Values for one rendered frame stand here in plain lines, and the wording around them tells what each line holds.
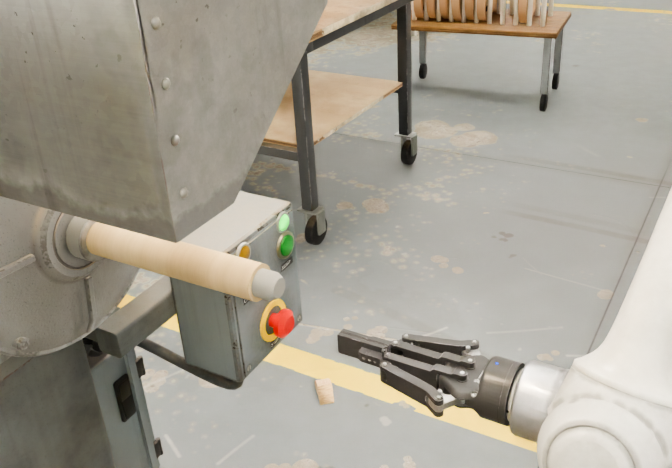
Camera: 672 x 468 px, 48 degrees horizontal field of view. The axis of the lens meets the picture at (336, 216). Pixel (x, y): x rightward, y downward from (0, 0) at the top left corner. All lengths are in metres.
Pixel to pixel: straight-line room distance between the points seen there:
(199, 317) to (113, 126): 0.63
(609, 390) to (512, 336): 1.94
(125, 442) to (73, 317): 0.46
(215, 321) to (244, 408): 1.42
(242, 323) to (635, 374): 0.49
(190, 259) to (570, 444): 0.35
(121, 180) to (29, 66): 0.08
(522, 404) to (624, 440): 0.23
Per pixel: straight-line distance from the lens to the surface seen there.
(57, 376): 1.03
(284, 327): 1.03
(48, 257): 0.73
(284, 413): 2.37
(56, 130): 0.45
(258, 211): 1.02
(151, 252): 0.67
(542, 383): 0.89
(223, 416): 2.39
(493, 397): 0.91
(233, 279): 0.62
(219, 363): 1.04
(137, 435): 1.24
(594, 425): 0.68
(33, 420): 1.03
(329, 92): 3.60
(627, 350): 0.73
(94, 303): 0.80
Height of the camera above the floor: 1.58
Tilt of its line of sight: 28 degrees down
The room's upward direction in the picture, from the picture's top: 4 degrees counter-clockwise
